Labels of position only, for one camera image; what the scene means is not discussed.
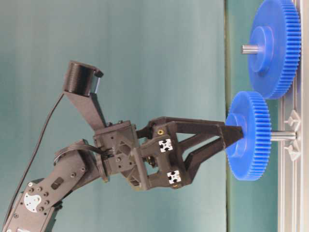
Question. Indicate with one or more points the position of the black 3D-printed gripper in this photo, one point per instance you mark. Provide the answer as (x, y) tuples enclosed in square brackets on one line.
[(159, 161)]

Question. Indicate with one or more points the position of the small blue plastic gear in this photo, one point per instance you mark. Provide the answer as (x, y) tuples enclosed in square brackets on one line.
[(248, 157)]

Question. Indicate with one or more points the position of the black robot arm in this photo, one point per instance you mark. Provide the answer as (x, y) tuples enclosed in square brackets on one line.
[(74, 167)]

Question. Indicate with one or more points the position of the lower steel shaft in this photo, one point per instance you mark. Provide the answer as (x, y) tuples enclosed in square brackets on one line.
[(283, 136)]

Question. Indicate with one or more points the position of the steel shaft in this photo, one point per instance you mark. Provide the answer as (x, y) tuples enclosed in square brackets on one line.
[(251, 49), (283, 136)]

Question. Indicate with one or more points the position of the upper steel shaft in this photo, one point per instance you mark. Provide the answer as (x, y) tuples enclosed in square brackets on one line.
[(251, 49)]

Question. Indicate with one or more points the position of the large blue plastic gear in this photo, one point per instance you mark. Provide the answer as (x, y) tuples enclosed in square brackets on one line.
[(276, 30)]

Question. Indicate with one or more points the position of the white plastic shaft mount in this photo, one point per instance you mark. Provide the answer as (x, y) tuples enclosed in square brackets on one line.
[(294, 148)]

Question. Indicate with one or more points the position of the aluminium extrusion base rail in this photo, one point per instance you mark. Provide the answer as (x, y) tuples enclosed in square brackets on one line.
[(293, 176)]

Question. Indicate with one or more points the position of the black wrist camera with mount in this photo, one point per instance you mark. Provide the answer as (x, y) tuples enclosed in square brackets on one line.
[(80, 86)]

